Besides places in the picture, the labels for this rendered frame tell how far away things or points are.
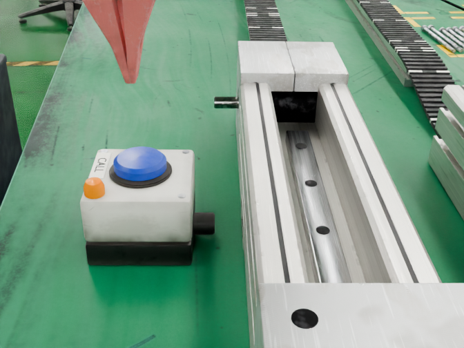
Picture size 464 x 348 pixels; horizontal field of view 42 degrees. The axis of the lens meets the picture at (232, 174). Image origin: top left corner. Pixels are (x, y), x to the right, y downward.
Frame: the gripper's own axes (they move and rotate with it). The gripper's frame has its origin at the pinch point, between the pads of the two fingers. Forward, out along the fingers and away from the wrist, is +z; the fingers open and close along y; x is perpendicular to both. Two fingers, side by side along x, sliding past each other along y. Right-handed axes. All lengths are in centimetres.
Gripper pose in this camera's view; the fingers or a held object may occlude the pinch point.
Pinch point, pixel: (130, 69)
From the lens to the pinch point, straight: 42.9
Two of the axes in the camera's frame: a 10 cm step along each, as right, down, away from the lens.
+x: 0.0, -5.1, 8.6
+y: 10.0, 0.2, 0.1
